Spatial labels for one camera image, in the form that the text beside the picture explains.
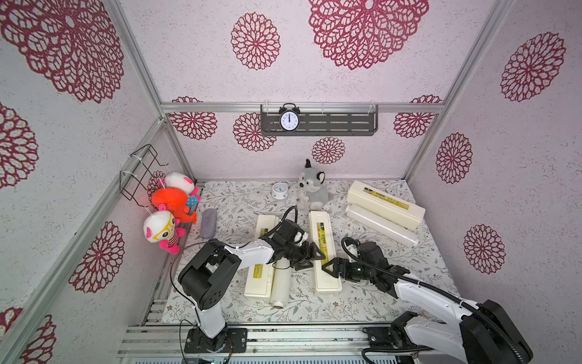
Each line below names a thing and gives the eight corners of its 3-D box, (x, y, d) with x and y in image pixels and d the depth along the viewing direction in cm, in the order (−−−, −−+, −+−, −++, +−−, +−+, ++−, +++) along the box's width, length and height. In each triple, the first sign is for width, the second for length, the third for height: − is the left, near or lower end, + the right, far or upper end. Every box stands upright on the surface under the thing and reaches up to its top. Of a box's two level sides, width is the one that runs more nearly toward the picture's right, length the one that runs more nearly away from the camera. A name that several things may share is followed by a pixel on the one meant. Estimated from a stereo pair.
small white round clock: (271, 199, 115) (271, 194, 112) (272, 187, 120) (272, 182, 117) (288, 199, 115) (288, 194, 112) (288, 187, 120) (288, 182, 117)
